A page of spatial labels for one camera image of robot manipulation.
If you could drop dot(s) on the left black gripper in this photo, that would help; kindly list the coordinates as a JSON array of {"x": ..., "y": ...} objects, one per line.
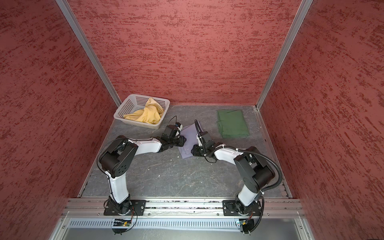
[{"x": 181, "y": 142}]

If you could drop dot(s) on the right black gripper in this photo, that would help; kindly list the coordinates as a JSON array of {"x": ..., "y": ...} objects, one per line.
[{"x": 196, "y": 152}]

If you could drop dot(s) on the lavender skirt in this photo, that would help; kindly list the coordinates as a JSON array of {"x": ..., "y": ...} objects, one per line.
[{"x": 190, "y": 133}]

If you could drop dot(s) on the green skirt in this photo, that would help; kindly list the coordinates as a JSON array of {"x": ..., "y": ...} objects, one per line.
[{"x": 232, "y": 124}]

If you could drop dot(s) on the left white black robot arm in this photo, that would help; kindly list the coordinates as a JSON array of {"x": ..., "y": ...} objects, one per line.
[{"x": 115, "y": 160}]

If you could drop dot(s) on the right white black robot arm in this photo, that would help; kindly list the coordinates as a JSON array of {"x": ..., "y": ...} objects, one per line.
[{"x": 258, "y": 172}]

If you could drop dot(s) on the yellow skirt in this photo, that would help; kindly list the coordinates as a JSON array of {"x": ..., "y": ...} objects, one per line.
[{"x": 150, "y": 114}]

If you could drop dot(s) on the white plastic laundry basket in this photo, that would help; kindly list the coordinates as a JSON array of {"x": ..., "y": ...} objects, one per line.
[{"x": 134, "y": 106}]

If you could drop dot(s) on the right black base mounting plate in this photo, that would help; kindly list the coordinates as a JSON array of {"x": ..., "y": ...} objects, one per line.
[{"x": 236, "y": 208}]

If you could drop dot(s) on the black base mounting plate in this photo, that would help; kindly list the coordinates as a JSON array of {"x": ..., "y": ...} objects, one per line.
[
  {"x": 236, "y": 208},
  {"x": 126, "y": 208}
]

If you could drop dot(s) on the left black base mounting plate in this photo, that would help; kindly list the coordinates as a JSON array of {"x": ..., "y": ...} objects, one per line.
[{"x": 126, "y": 208}]

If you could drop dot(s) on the right small circuit board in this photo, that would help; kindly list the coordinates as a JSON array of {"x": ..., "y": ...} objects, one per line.
[{"x": 246, "y": 226}]

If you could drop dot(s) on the small circuit board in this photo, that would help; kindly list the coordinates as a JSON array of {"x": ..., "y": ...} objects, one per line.
[
  {"x": 246, "y": 226},
  {"x": 122, "y": 223}
]

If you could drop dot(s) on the left small circuit board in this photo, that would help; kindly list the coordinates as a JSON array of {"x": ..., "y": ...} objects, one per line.
[{"x": 122, "y": 223}]

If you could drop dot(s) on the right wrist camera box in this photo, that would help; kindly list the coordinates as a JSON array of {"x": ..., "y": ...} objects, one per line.
[{"x": 199, "y": 140}]

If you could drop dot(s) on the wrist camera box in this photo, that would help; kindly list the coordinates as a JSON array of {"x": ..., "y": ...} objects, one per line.
[
  {"x": 179, "y": 126},
  {"x": 199, "y": 140}
]

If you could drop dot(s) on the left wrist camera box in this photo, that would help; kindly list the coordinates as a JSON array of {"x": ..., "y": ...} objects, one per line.
[{"x": 179, "y": 126}]

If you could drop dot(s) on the aluminium front rail frame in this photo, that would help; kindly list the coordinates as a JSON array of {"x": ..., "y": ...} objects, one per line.
[{"x": 178, "y": 214}]

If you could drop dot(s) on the left aluminium corner post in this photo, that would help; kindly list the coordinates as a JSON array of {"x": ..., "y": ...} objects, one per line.
[{"x": 76, "y": 28}]

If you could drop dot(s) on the aluminium corner post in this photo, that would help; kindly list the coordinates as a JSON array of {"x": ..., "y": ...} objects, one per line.
[
  {"x": 290, "y": 37},
  {"x": 76, "y": 28}
]

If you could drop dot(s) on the right aluminium corner post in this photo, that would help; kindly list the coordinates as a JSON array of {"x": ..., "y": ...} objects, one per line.
[{"x": 290, "y": 37}]

